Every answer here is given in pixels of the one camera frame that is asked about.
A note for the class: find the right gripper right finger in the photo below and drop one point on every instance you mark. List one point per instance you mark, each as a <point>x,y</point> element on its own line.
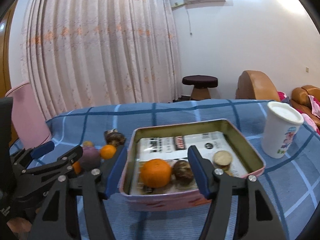
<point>256,215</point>

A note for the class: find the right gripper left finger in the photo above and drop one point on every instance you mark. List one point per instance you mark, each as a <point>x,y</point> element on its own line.
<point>58,216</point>

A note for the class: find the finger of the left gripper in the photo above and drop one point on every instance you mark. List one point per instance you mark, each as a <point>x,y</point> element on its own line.
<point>25,157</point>
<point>45,175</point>

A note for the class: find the large orange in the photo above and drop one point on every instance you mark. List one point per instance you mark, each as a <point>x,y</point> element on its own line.
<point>77,167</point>

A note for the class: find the purple round fruit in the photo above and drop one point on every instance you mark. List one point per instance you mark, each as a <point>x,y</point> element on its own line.
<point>90,158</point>

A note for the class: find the small yellow-green fruit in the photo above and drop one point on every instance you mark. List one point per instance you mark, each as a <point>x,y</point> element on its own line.
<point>87,144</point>

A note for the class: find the small orange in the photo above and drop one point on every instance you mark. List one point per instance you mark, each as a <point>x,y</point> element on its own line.
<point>107,151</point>

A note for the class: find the person's hand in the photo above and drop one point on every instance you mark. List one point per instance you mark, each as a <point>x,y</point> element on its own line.
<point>19,225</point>

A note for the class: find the pink cylindrical bin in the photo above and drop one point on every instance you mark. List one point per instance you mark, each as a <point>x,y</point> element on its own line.
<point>28,121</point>

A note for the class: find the wooden door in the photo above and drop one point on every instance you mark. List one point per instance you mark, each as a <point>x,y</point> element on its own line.
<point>5,83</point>

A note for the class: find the cut sugarcane piece in tin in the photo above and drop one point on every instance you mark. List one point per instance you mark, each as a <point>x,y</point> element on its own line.
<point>223,160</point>

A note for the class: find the orange in tin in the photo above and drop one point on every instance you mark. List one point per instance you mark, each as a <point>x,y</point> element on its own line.
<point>155,173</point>

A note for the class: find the pink rectangular tin box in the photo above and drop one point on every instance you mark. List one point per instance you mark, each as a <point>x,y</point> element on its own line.
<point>250,158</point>

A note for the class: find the dark brown chestnut in tin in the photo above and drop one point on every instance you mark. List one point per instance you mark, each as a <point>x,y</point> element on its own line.
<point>182,172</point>

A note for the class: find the white printed paper cup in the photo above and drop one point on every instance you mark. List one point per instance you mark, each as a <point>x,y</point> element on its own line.
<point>282,124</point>

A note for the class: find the printed paper liner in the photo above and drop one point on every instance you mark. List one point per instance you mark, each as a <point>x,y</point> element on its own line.
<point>173,149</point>

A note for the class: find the brown leather sofa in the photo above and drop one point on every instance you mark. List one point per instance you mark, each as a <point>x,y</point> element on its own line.
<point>306,100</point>

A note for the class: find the pink floral curtain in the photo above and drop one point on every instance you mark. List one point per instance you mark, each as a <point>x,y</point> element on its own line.
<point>84,53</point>

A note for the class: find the brown leather armchair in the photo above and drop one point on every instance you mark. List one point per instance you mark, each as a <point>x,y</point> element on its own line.
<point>256,85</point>

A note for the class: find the dark round stool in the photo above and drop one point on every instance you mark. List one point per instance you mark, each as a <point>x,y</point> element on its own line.
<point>201,85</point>

